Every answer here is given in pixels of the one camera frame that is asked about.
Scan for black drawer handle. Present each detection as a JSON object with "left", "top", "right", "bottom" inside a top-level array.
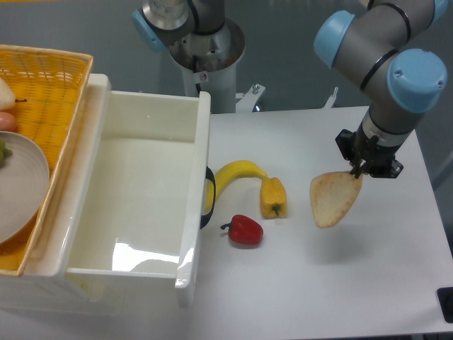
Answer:
[{"left": 200, "top": 167, "right": 217, "bottom": 229}]

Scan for white drawer cabinet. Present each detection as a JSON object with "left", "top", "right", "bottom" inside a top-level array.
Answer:
[{"left": 1, "top": 74, "right": 110, "bottom": 313}]

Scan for grey plate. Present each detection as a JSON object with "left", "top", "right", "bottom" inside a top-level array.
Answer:
[{"left": 1, "top": 132, "right": 50, "bottom": 242}]

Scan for yellow banana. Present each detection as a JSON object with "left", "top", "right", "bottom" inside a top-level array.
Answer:
[{"left": 205, "top": 160, "right": 268, "bottom": 212}]

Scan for green grapes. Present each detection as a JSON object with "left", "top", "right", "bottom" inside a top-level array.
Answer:
[{"left": 0, "top": 140, "right": 13, "bottom": 165}]

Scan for red bell pepper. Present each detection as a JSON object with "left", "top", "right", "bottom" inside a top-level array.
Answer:
[{"left": 220, "top": 215, "right": 263, "bottom": 246}]

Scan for yellow woven basket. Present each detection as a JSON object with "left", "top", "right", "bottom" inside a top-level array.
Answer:
[{"left": 1, "top": 45, "right": 93, "bottom": 277}]

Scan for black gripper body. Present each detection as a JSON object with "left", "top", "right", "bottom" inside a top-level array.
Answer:
[{"left": 335, "top": 128, "right": 403, "bottom": 178}]

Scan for pink peach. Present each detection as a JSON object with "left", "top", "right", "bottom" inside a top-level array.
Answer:
[{"left": 0, "top": 111, "right": 18, "bottom": 132}]

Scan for open upper white drawer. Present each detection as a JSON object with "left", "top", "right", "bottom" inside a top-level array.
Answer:
[{"left": 59, "top": 90, "right": 212, "bottom": 308}]

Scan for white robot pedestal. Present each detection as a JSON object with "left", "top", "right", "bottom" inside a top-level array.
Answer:
[{"left": 169, "top": 19, "right": 246, "bottom": 113}]

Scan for white mounting bracket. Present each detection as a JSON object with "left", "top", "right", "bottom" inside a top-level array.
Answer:
[{"left": 236, "top": 84, "right": 265, "bottom": 113}]

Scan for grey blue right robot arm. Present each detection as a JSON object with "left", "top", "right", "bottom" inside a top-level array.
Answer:
[{"left": 314, "top": 1, "right": 449, "bottom": 179}]

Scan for black table corner fixture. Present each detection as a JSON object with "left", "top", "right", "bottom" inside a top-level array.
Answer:
[{"left": 437, "top": 287, "right": 453, "bottom": 324}]

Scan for yellow bell pepper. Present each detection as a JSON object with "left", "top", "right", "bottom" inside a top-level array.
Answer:
[{"left": 260, "top": 177, "right": 287, "bottom": 219}]

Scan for triangle bread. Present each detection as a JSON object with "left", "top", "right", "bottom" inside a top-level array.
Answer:
[{"left": 309, "top": 171, "right": 363, "bottom": 228}]

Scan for white pear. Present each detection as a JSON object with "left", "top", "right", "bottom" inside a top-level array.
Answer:
[{"left": 0, "top": 79, "right": 28, "bottom": 111}]

